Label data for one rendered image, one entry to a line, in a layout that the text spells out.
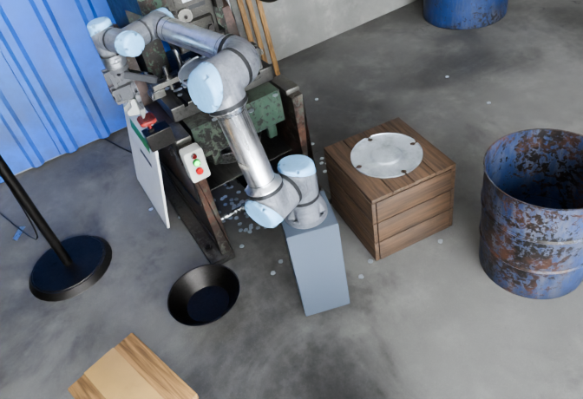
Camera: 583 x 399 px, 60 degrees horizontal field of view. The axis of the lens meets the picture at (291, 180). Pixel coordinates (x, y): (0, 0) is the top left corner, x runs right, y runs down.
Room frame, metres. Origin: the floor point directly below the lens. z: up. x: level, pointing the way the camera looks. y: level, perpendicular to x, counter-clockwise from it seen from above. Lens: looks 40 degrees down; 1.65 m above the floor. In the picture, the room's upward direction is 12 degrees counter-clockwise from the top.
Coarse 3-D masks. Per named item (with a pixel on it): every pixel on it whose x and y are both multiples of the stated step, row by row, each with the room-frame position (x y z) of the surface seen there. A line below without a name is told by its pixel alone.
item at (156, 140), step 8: (152, 128) 1.57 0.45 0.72; (160, 128) 1.58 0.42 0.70; (168, 128) 1.57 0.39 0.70; (144, 136) 1.57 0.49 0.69; (152, 136) 1.55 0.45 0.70; (160, 136) 1.56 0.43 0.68; (168, 136) 1.57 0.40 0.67; (152, 144) 1.54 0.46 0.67; (160, 144) 1.55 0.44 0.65; (168, 144) 1.57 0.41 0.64; (176, 152) 1.58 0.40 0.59
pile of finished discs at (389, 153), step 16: (368, 144) 1.68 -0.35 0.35; (384, 144) 1.66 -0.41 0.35; (400, 144) 1.63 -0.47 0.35; (416, 144) 1.61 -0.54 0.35; (352, 160) 1.60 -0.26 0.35; (368, 160) 1.57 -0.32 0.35; (384, 160) 1.54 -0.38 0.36; (400, 160) 1.53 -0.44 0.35; (416, 160) 1.51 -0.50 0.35; (384, 176) 1.46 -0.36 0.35
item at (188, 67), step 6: (192, 60) 1.91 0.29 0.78; (198, 60) 1.90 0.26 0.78; (204, 60) 1.89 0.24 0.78; (186, 66) 1.87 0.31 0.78; (192, 66) 1.86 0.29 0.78; (180, 72) 1.83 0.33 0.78; (186, 72) 1.82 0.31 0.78; (180, 78) 1.78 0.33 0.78; (186, 78) 1.77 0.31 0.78; (186, 84) 1.71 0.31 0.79
